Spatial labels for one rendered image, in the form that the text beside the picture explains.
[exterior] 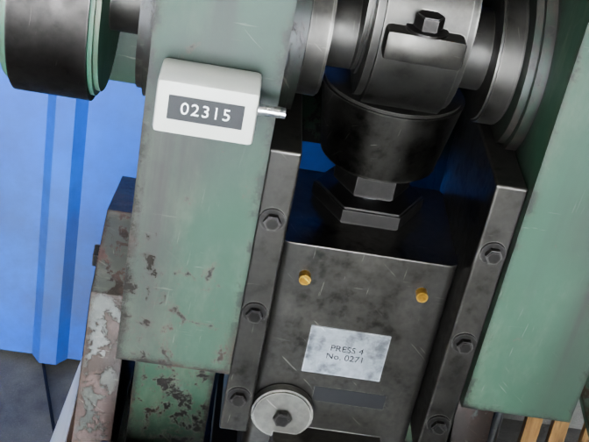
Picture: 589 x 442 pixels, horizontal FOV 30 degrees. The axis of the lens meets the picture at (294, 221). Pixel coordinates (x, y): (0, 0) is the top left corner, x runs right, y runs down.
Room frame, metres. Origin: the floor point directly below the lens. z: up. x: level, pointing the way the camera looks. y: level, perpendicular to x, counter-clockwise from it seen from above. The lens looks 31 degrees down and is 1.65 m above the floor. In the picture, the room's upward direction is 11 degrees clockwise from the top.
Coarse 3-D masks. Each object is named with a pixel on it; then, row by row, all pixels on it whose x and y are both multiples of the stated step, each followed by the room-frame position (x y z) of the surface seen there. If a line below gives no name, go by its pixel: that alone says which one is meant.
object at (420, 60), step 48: (384, 0) 0.78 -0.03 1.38; (432, 0) 0.78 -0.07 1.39; (480, 0) 0.79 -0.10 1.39; (384, 48) 0.76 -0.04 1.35; (432, 48) 0.76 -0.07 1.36; (336, 96) 0.82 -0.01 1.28; (384, 96) 0.79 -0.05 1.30; (432, 96) 0.79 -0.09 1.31; (336, 144) 0.82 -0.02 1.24; (384, 144) 0.80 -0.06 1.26; (432, 144) 0.82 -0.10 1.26; (384, 192) 0.83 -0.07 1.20
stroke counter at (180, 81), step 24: (168, 72) 0.69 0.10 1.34; (192, 72) 0.69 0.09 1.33; (216, 72) 0.70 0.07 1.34; (240, 72) 0.71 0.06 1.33; (168, 96) 0.67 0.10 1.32; (192, 96) 0.67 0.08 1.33; (216, 96) 0.68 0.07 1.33; (240, 96) 0.68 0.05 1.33; (168, 120) 0.67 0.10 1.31; (192, 120) 0.67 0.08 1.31; (216, 120) 0.68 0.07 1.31; (240, 120) 0.68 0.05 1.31
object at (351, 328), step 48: (336, 192) 0.84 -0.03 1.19; (432, 192) 0.90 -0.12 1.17; (288, 240) 0.77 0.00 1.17; (336, 240) 0.78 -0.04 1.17; (384, 240) 0.80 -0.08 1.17; (432, 240) 0.82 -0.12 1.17; (288, 288) 0.77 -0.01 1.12; (336, 288) 0.77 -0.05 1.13; (384, 288) 0.78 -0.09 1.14; (432, 288) 0.78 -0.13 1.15; (288, 336) 0.77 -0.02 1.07; (336, 336) 0.77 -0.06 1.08; (384, 336) 0.78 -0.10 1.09; (432, 336) 0.78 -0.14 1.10; (288, 384) 0.77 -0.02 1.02; (336, 384) 0.77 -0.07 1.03; (384, 384) 0.78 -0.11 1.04; (240, 432) 0.80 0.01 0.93; (288, 432) 0.76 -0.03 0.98; (336, 432) 0.77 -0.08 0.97; (384, 432) 0.78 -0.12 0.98
